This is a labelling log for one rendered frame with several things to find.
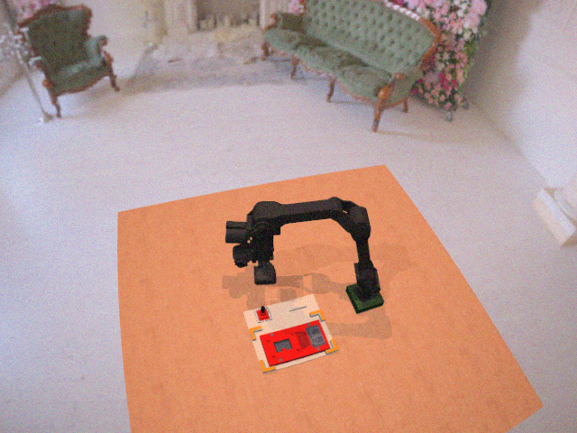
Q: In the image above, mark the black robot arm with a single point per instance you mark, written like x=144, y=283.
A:
x=267, y=217

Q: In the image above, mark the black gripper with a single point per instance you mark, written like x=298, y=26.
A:
x=264, y=273

